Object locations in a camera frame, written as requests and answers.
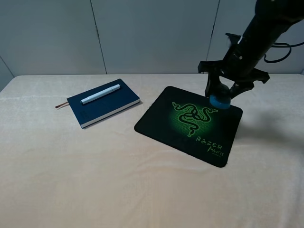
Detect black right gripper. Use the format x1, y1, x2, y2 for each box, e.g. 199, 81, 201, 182
198, 33, 270, 104

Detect blue black wireless mouse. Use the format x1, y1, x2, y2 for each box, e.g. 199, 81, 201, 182
209, 83, 231, 110

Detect white marker pen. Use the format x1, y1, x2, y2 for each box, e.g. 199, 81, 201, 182
80, 84, 121, 105

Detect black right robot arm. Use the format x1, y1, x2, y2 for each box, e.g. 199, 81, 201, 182
198, 0, 304, 109

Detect dark blue notebook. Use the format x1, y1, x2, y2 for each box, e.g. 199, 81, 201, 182
55, 79, 140, 128

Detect black green Razer mousepad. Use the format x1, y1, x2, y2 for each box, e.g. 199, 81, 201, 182
134, 86, 243, 168

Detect beige tablecloth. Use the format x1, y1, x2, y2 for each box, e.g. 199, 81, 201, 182
0, 74, 304, 228

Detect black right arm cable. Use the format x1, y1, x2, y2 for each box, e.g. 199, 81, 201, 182
263, 41, 304, 63

